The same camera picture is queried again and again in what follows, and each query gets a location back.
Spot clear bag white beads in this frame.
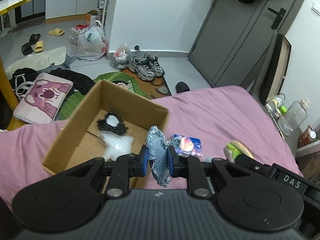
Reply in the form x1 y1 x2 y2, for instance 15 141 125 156
99 131 134 161

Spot blue denim patterned pouch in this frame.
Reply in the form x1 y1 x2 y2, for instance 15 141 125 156
146 126 171 187

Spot hamburger plush toy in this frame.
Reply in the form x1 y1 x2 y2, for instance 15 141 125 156
223 140 254 163

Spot black stitched pouch white centre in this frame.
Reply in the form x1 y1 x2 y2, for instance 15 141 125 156
97 112 128 136

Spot grey fluffy plush towel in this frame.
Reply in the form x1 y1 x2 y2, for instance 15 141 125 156
204 157 213 163

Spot blue printed tissue packet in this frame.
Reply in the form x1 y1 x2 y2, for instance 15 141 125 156
174 134 203 158

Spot brown jar white lid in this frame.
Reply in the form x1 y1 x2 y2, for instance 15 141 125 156
298 125 317 148

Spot brown cardboard box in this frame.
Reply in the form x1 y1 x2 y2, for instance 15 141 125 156
42 80 169 175

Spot green-cap baby bottle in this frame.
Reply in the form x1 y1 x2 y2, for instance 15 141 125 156
265 93 287 119

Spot clear plastic water jug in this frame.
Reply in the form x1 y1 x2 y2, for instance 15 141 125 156
278 98 310 136

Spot black shoe by bed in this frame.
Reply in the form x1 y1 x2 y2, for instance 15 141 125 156
175 81 190 94

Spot green leaf cartoon rug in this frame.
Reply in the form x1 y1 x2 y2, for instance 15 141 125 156
55 69 171 120

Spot leaning wooden framed board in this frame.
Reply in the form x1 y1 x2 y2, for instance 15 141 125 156
259 33 292 105

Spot grey sneaker left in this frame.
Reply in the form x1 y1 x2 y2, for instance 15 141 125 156
128 56 155 82

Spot grey sneaker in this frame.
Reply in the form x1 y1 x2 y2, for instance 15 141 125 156
128 56 155 82
144 53 165 77

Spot pink bear tote bag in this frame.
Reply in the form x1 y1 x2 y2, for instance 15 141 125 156
13 73 73 125

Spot clear bag of trash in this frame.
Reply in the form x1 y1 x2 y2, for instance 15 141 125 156
110 43 132 69

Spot grey sneaker right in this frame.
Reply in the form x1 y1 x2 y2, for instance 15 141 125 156
144 53 165 77

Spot grey door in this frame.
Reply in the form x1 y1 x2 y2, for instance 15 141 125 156
188 0 304 87

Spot white plastic shopping bag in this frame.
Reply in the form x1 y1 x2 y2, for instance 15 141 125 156
76 20 108 61

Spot black clothes on floor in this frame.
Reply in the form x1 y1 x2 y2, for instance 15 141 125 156
9 67 95 95

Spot cream cloth on floor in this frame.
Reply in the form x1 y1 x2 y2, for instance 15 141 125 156
5 46 67 79

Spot yellow slipper near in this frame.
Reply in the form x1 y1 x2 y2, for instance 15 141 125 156
34 40 44 53

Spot yellow slipper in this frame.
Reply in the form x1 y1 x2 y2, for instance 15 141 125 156
34 40 44 53
48 28 65 36

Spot yellow slipper far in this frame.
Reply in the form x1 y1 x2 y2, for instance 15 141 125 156
48 28 65 36

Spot black slipper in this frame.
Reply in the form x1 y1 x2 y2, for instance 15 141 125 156
21 34 41 56

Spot black door handle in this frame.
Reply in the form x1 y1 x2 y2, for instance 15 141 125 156
268 7 286 30

